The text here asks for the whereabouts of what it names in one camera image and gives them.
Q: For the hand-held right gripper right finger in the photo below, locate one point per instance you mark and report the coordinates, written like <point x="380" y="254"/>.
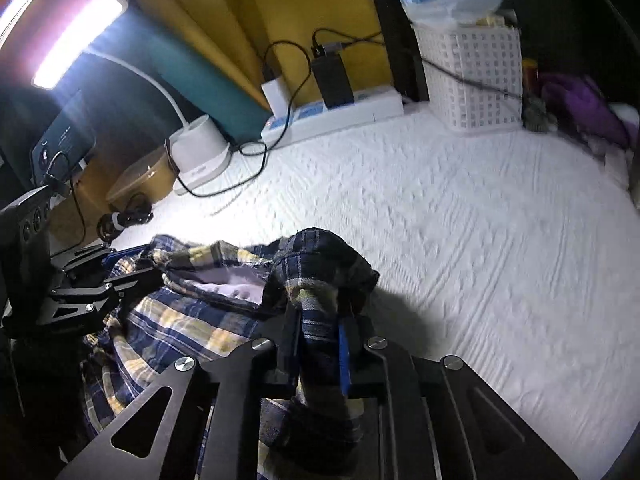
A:
<point x="343" y="355"/>

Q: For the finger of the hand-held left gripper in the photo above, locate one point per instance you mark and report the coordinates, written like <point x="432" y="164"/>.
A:
<point x="125" y="256"/>
<point x="95" y="295"/>

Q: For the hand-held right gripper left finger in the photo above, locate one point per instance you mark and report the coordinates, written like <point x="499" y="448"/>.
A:
<point x="290" y="332"/>

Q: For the blue plaid shirt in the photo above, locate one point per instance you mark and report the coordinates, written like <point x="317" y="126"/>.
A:
<point x="200" y="320"/>

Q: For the brown cardboard box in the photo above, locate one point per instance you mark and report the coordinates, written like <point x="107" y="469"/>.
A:
<point x="95" y="185"/>

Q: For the brown lidded food container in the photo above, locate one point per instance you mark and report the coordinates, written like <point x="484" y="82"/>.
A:
<point x="145" y="175"/>

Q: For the white desk lamp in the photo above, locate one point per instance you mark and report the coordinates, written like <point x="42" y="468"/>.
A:
<point x="200" y="155"/>

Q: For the computer monitor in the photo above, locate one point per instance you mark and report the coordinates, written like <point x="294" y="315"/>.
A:
<point x="65" y="135"/>

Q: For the white quilted bed cover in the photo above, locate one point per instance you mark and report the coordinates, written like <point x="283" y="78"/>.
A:
<point x="475" y="235"/>

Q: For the teal curtain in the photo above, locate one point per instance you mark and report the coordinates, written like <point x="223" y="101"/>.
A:
<point x="210" y="85"/>

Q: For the white charger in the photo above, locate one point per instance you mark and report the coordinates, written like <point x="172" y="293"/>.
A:
<point x="277" y="97"/>

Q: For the white power strip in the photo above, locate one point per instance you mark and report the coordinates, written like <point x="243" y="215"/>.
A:
<point x="340" y="115"/>

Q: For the black charger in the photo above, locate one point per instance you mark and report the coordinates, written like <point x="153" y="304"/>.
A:
<point x="332" y="80"/>

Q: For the white plastic basket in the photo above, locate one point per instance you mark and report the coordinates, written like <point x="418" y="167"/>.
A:
<point x="465" y="110"/>

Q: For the yellow curtain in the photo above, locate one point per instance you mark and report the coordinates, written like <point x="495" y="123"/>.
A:
<point x="300" y="0"/>

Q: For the grey crumpled object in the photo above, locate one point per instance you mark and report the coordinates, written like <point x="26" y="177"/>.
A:
<point x="540" y="115"/>

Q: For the dark panel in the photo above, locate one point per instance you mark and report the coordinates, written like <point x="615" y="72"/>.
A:
<point x="395" y="35"/>

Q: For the small orange container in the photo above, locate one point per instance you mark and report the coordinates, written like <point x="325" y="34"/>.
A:
<point x="530" y="77"/>

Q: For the purple cloth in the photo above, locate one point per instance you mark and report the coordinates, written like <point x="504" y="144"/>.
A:
<point x="585" y="105"/>

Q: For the clear plastic bags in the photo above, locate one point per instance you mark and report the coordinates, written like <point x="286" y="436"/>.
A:
<point x="440" y="5"/>

